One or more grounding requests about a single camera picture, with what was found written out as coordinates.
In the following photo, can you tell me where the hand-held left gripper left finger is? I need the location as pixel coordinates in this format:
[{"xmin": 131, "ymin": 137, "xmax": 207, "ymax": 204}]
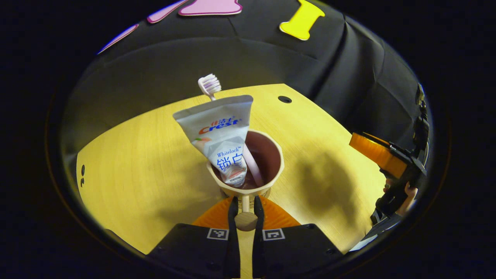
[{"xmin": 146, "ymin": 196, "xmax": 241, "ymax": 279}]

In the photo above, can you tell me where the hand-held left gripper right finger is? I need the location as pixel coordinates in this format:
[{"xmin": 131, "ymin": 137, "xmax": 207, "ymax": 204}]
[{"xmin": 252, "ymin": 196, "xmax": 344, "ymax": 279}]

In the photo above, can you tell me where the beige cup with handle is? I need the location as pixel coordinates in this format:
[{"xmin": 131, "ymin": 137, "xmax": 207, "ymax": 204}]
[{"xmin": 206, "ymin": 129, "xmax": 285, "ymax": 232}]

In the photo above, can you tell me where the white toothpaste tube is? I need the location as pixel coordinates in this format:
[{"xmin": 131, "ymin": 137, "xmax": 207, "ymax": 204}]
[{"xmin": 173, "ymin": 95, "xmax": 254, "ymax": 188}]

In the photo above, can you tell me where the pink toothbrush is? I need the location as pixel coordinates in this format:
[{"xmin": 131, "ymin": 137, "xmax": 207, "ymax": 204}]
[{"xmin": 198, "ymin": 74, "xmax": 265, "ymax": 187}]

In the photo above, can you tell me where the black backdrop cloth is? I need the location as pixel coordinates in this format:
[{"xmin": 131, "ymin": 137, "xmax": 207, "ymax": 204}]
[{"xmin": 60, "ymin": 0, "xmax": 431, "ymax": 171}]

